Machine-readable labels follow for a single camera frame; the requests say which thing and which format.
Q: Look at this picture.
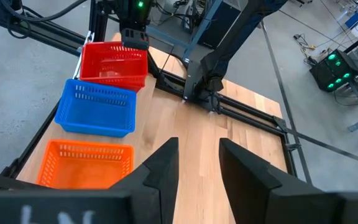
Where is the blue metal desk leg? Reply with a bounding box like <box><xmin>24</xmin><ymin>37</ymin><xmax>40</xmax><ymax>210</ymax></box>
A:
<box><xmin>181</xmin><ymin>0</ymin><xmax>224</xmax><ymax>62</ymax></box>

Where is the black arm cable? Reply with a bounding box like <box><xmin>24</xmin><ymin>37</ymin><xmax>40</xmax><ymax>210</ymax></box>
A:
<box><xmin>0</xmin><ymin>0</ymin><xmax>88</xmax><ymax>40</ymax></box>

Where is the blue plastic basket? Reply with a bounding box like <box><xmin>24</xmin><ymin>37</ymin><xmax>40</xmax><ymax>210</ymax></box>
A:
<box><xmin>54</xmin><ymin>78</ymin><xmax>137</xmax><ymax>139</ymax></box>

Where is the red plastic basket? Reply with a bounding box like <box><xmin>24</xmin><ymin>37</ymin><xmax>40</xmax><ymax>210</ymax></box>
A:
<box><xmin>79</xmin><ymin>41</ymin><xmax>149</xmax><ymax>93</ymax></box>

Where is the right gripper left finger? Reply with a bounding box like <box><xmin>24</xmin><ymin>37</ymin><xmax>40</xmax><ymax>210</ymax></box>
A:
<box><xmin>0</xmin><ymin>137</ymin><xmax>180</xmax><ymax>224</ymax></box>

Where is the black computer with green lights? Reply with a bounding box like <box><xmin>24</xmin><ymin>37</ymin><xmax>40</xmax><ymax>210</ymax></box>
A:
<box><xmin>309</xmin><ymin>49</ymin><xmax>358</xmax><ymax>93</ymax></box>

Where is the orange plastic basket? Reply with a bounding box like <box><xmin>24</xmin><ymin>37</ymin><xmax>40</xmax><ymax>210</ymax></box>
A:
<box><xmin>35</xmin><ymin>139</ymin><xmax>135</xmax><ymax>190</ymax></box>

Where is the black aluminium table frame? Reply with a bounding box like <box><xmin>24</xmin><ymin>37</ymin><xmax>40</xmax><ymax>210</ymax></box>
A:
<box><xmin>0</xmin><ymin>0</ymin><xmax>298</xmax><ymax>187</ymax></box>

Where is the silver corner bracket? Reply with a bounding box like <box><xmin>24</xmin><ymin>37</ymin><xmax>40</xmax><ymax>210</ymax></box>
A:
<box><xmin>72</xmin><ymin>30</ymin><xmax>95</xmax><ymax>80</ymax></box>

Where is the floor cable tangle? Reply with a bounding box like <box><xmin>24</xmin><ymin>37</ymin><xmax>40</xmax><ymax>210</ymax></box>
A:
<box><xmin>292</xmin><ymin>32</ymin><xmax>318</xmax><ymax>68</ymax></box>

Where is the dark computer tower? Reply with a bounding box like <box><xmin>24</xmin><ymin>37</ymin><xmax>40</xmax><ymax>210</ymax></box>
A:
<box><xmin>197</xmin><ymin>0</ymin><xmax>231</xmax><ymax>50</ymax></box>

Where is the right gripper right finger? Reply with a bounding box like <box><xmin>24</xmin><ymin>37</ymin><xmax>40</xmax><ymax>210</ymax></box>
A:
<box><xmin>218</xmin><ymin>138</ymin><xmax>358</xmax><ymax>224</ymax></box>

